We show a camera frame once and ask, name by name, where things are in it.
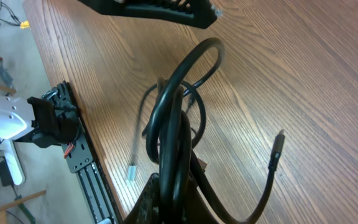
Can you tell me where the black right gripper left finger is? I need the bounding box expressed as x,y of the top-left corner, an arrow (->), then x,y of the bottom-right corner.
123,173 -> 162,224

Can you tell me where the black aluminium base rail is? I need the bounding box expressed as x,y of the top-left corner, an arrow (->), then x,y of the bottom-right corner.
45,81 -> 122,223

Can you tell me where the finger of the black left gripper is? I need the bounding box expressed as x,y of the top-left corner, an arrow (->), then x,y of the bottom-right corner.
80,0 -> 223,29

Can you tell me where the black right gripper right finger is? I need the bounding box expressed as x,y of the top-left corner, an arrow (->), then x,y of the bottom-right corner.
185,179 -> 218,224

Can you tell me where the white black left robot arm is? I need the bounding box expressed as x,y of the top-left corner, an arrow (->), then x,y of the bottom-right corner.
0,0 -> 218,148

